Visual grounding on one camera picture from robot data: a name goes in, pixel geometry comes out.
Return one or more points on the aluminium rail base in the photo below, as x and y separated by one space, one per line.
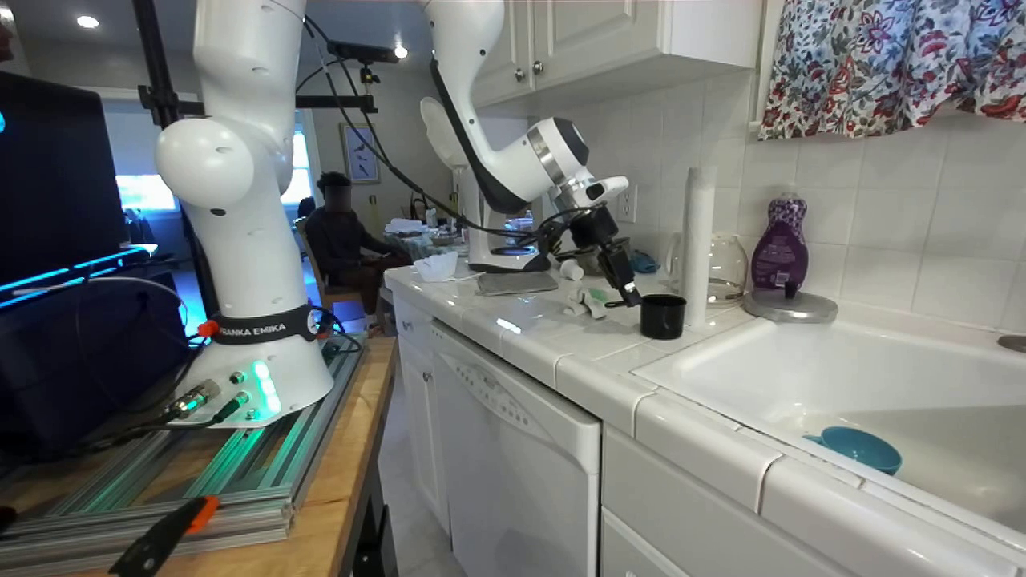
162 483

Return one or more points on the round metal cabinet knob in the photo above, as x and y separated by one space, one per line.
536 69
521 72

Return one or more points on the tall white cylinder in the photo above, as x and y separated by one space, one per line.
700 244

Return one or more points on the dark computer case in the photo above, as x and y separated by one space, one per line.
84 363

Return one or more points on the white dishwasher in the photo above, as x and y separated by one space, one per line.
515 460

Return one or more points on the white sink base cabinet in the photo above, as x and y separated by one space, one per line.
694 503

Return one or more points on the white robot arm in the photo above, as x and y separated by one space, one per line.
246 213

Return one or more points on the purple soap bottle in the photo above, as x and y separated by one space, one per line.
779 259

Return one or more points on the white plastic tub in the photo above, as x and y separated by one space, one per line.
433 269

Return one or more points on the framed wall picture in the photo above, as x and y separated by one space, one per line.
364 152

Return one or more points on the small blue item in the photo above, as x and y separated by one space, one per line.
642 262

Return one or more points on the black measuring cup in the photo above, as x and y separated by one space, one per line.
661 318

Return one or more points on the white sink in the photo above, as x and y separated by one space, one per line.
854 372

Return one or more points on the grey metal lid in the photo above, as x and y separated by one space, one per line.
788 309

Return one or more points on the black orange clamp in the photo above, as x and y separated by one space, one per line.
162 534

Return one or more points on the white upper cabinet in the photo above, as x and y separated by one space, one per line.
642 35

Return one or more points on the black monitor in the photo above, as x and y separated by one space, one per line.
51 171

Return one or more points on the black stereo camera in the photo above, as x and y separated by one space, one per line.
364 53

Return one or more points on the white coffee maker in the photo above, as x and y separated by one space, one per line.
481 243

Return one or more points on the wooden table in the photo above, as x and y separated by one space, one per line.
341 483

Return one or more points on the small white round object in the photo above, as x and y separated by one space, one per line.
570 270

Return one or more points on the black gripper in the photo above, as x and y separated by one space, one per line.
596 233

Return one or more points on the round ceiling light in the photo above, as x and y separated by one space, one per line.
88 22

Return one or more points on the seated person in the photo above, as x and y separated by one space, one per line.
336 243

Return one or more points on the floral curtain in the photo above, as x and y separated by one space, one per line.
886 66

